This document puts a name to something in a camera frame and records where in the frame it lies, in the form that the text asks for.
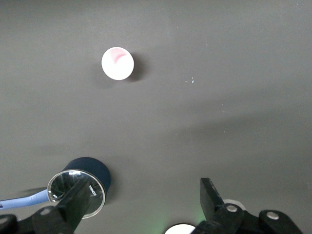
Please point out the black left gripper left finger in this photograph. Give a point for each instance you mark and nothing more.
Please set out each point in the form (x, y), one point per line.
(73, 207)

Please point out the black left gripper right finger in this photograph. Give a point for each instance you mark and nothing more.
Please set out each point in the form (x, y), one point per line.
(214, 207)

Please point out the dark blue saucepan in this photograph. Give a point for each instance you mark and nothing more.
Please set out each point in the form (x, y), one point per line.
(95, 168)

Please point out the glass saucepan lid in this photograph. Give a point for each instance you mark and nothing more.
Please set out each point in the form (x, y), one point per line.
(61, 182)

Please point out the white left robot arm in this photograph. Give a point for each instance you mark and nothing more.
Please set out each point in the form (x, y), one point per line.
(180, 229)

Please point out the pink plastic cup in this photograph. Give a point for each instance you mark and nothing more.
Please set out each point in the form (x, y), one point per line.
(117, 64)

